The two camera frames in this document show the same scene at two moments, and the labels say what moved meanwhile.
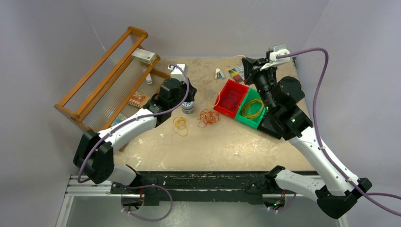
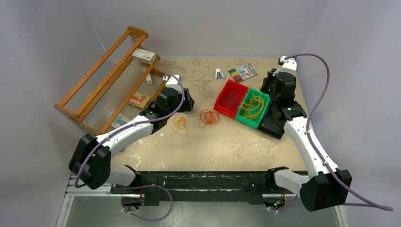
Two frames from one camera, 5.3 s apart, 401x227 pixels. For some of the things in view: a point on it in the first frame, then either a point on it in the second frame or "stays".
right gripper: (252, 66) -> (271, 77)
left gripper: (192, 91) -> (187, 105)
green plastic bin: (251, 93) stays
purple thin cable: (231, 100) stays
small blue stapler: (219, 74) stays
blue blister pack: (119, 118) stays
